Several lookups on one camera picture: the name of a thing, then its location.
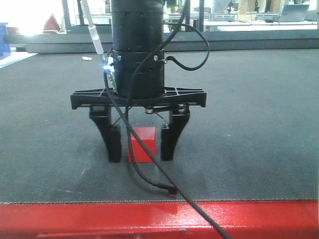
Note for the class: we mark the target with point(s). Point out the dark metal frame rail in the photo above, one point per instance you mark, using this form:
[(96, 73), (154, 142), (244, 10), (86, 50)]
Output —
[(185, 41)]

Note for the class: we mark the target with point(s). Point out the white background desk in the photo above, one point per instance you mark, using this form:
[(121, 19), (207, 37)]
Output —
[(257, 25)]

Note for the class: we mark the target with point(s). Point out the red magnetic cube block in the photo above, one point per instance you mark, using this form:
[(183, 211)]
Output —
[(148, 137)]

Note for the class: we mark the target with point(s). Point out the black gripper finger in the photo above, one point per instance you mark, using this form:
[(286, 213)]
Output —
[(171, 132)]

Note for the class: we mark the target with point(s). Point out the red bag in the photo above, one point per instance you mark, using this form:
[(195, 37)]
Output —
[(51, 26)]

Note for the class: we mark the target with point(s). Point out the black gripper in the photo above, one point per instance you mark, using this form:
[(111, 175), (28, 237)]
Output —
[(101, 112)]

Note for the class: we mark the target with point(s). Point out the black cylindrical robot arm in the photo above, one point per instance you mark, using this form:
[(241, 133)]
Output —
[(139, 59)]

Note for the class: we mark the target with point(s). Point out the grey laptop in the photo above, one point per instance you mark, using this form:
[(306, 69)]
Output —
[(293, 13)]

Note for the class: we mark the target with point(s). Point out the dark grey table mat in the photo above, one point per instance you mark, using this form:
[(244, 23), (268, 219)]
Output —
[(256, 139)]

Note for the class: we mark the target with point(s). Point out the red metal table edge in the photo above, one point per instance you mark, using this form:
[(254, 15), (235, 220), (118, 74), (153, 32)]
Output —
[(168, 220)]

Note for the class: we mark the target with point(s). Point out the white paper scrap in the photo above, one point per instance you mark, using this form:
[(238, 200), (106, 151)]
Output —
[(86, 58)]

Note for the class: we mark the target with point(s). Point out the blue plastic crate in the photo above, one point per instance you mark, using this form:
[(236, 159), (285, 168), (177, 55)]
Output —
[(5, 49)]

